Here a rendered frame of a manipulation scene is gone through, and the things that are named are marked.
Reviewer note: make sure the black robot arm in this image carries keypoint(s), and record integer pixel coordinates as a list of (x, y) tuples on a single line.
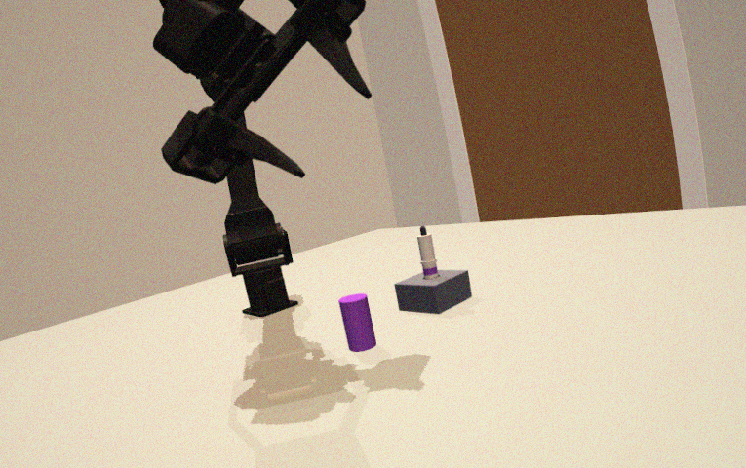
[(196, 35)]

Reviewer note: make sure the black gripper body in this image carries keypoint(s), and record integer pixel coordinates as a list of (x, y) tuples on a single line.
[(246, 72)]

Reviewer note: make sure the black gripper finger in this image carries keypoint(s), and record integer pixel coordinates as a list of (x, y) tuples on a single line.
[(230, 142), (321, 26)]

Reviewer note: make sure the white marker with purple band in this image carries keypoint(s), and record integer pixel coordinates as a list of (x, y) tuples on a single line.
[(427, 254)]

